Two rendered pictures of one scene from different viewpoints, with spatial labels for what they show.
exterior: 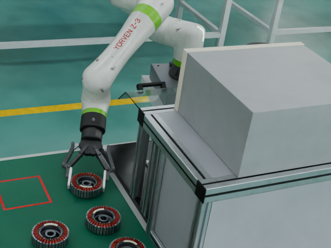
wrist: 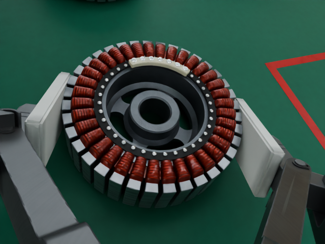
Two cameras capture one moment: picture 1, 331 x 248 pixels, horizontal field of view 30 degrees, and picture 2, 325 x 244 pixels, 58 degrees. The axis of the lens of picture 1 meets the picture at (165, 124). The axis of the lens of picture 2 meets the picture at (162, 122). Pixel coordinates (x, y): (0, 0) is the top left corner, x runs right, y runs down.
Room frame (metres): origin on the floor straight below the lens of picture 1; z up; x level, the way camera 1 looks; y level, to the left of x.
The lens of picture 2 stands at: (1.83, 0.23, 0.93)
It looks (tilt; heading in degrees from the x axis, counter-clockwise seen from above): 56 degrees down; 171
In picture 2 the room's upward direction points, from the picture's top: 20 degrees clockwise
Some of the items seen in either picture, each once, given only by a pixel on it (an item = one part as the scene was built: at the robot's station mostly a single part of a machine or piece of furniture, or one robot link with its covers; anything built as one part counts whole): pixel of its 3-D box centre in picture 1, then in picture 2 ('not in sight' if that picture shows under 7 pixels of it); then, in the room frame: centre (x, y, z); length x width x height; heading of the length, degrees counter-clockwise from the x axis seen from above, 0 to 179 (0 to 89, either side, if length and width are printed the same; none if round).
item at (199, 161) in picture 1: (266, 137); not in sight; (1.66, -0.31, 1.09); 0.68 x 0.44 x 0.05; 119
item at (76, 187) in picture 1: (86, 184); (153, 116); (1.72, 0.24, 0.77); 0.11 x 0.11 x 0.04
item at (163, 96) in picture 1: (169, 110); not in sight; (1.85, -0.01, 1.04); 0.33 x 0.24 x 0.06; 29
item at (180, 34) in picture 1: (186, 43); not in sight; (2.61, -0.04, 0.98); 0.16 x 0.13 x 0.19; 64
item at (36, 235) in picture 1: (50, 235); not in sight; (1.44, 0.29, 0.77); 0.11 x 0.11 x 0.04
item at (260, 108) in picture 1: (272, 103); not in sight; (1.65, -0.30, 1.22); 0.44 x 0.39 x 0.20; 119
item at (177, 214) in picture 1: (175, 218); not in sight; (1.43, -0.07, 0.91); 0.28 x 0.03 x 0.32; 29
